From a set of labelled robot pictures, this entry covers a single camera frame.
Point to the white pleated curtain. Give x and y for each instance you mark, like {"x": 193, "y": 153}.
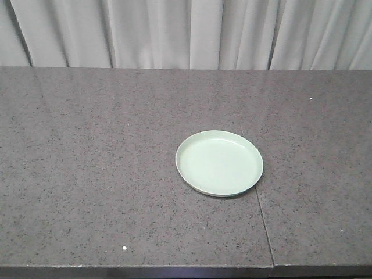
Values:
{"x": 271, "y": 35}

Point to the light green round plate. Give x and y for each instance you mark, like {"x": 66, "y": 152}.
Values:
{"x": 219, "y": 163}

